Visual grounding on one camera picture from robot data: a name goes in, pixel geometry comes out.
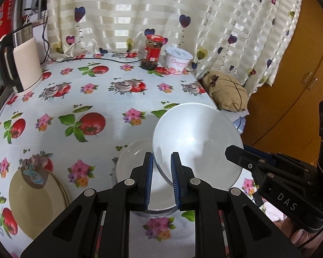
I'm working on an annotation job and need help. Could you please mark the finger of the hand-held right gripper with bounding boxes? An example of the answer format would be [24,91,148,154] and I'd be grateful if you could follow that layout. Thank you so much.
[225,145,317,188]
[244,144,304,166]

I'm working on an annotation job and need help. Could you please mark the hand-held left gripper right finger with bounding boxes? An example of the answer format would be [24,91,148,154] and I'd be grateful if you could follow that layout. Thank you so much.
[170,152,303,258]

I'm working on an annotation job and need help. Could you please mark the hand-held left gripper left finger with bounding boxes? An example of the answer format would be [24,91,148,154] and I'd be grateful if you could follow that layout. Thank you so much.
[20,152,154,258]

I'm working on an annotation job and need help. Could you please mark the white bowl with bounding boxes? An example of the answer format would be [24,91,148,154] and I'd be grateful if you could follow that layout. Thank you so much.
[152,103,243,191]
[116,138,178,211]

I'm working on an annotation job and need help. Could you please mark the beige plate with blue design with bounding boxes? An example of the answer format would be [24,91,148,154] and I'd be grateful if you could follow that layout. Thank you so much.
[51,170,71,210]
[9,164,68,241]

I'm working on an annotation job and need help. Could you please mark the person's right hand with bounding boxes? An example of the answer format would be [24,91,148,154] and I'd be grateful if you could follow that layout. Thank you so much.
[280,215,323,252]

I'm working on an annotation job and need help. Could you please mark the white blue-edged cloth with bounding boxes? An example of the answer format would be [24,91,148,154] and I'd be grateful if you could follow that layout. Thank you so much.
[231,111,248,135]

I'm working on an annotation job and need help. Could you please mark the tied burlap bag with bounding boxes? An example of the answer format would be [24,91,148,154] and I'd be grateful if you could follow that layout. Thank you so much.
[202,71,249,112]

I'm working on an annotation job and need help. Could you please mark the wooden cabinet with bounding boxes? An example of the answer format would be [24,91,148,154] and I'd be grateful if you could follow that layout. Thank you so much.
[242,0,323,167]

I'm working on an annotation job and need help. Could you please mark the floral vegetable-print tablecloth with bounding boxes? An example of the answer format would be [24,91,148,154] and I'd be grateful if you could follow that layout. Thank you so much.
[0,52,261,258]

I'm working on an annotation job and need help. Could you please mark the white yogurt tub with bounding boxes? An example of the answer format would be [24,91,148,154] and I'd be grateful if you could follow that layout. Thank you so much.
[164,46,193,76]

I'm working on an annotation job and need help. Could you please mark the glass jar with red label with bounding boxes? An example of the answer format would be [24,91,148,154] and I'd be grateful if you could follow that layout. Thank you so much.
[140,34,164,70]

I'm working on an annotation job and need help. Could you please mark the striped heart-print curtain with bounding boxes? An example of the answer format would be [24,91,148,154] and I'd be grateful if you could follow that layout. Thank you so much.
[44,0,303,86]

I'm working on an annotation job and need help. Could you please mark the cream electric kettle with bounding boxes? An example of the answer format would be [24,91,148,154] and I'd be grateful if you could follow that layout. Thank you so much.
[0,23,43,94]

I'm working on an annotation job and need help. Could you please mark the black power cable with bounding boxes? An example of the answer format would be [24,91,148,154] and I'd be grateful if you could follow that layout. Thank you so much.
[42,27,143,63]

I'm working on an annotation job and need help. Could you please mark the red printed wall poster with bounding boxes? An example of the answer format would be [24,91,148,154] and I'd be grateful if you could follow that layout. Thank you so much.
[0,0,26,46]

